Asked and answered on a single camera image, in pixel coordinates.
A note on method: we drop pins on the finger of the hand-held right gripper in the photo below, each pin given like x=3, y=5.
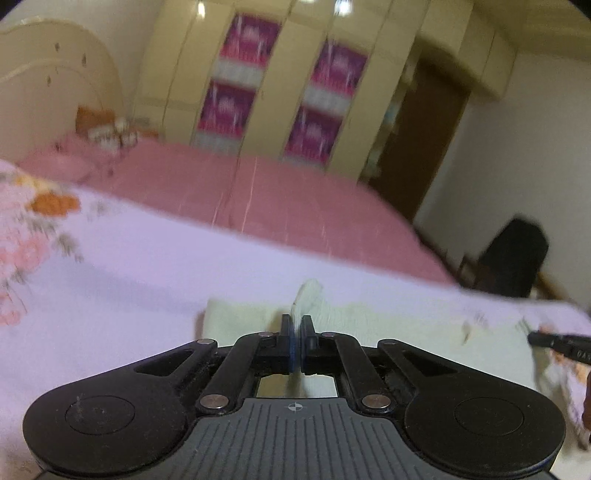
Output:
x=545, y=339

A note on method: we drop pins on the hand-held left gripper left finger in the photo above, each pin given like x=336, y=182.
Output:
x=291, y=344

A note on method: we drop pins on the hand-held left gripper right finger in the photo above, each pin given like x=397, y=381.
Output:
x=304, y=344

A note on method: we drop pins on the white knit sweater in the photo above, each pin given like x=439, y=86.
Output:
x=415, y=327

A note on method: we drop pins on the black chair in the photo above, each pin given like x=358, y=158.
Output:
x=515, y=258

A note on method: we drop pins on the pink bed sheet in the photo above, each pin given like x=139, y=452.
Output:
x=300, y=203

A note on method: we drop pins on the purple floral blanket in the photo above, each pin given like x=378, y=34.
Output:
x=138, y=277

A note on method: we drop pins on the brown wooden door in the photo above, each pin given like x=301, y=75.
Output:
x=422, y=138

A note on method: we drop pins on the corner shelf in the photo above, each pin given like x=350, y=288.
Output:
x=390, y=120

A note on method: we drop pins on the cream wardrobe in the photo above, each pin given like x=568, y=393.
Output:
x=295, y=69

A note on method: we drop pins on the patterned folded cloth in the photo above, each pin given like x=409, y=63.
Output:
x=113, y=134

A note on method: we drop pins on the orange cloth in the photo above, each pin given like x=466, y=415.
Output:
x=92, y=119

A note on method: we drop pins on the cream bed headboard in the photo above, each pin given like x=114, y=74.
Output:
x=51, y=83

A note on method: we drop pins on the purple wall poster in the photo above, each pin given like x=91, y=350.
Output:
x=337, y=71
x=224, y=113
x=249, y=44
x=310, y=136

